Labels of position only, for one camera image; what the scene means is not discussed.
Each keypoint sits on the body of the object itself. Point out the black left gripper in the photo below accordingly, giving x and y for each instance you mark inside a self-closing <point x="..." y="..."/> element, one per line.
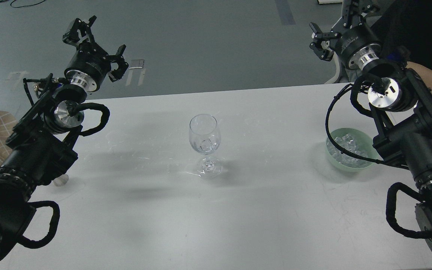
<point x="90" y="61"/>

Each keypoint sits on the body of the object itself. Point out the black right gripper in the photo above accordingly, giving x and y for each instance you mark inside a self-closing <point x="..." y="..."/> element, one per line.
<point x="356" y="45"/>

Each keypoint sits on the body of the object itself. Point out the silver metal jigger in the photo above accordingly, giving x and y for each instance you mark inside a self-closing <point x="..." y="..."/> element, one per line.
<point x="61" y="180"/>

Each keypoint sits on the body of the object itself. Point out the clear ice cube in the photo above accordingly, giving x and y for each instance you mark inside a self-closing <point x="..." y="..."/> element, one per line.
<point x="206" y="146"/>

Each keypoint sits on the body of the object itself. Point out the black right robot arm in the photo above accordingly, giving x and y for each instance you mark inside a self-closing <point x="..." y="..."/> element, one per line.
<point x="400" y="104"/>

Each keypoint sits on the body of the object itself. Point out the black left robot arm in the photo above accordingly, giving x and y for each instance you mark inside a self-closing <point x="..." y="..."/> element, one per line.
<point x="42" y="141"/>

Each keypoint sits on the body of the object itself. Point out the pile of ice cubes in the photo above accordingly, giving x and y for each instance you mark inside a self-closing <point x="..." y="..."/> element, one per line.
<point x="349" y="143"/>

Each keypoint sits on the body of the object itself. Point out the clear wine glass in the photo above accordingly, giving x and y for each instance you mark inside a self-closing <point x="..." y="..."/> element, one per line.
<point x="205" y="138"/>

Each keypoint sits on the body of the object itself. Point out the seated person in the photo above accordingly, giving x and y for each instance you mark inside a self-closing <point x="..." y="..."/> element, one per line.
<point x="408" y="24"/>

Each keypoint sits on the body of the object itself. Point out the green bowl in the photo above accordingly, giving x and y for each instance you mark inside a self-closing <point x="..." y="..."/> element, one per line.
<point x="366" y="144"/>

